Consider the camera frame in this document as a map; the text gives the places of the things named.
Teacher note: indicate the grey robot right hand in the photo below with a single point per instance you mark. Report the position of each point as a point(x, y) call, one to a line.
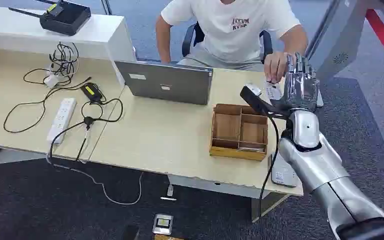
point(300, 86)

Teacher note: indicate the white printed card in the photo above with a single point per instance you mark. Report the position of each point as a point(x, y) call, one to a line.
point(274, 91)

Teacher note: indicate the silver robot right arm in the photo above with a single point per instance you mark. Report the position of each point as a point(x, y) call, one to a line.
point(318, 165)

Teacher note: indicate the person's left hand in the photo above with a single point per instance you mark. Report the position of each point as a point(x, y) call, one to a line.
point(274, 68)

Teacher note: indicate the grey machine housing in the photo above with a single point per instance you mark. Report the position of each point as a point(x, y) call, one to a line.
point(339, 39)

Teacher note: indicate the wooden card box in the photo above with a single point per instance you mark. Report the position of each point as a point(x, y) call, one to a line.
point(239, 132)

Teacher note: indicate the cards in wooden box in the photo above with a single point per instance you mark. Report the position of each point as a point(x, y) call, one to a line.
point(252, 149)

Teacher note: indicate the grey flat device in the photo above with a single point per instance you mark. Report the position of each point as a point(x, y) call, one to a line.
point(283, 174)

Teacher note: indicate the person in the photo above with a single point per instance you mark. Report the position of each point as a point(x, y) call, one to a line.
point(231, 30)

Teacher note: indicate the black office chair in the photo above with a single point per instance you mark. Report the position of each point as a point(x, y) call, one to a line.
point(192, 38)

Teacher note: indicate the grey laptop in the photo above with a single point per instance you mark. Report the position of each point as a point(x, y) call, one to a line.
point(165, 82)

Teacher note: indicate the pale desk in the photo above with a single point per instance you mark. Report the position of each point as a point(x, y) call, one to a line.
point(165, 139)

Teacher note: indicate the small white floor item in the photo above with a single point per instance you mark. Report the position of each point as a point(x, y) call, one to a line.
point(169, 193)

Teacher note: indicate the silver framed floor card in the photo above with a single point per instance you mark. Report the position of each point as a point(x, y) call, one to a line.
point(162, 224)

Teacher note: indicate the black power adapter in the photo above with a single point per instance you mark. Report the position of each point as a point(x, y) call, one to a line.
point(91, 92)

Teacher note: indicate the white power strip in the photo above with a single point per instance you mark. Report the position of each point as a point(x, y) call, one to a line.
point(62, 120)

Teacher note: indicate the black router with antennas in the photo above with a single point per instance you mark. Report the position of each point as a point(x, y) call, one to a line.
point(65, 17)

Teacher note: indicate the white charger plug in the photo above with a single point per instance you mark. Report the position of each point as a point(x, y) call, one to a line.
point(51, 80)

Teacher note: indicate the white raised shelf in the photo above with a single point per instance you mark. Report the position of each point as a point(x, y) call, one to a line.
point(56, 34)

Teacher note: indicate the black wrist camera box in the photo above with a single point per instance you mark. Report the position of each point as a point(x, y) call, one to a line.
point(256, 99)

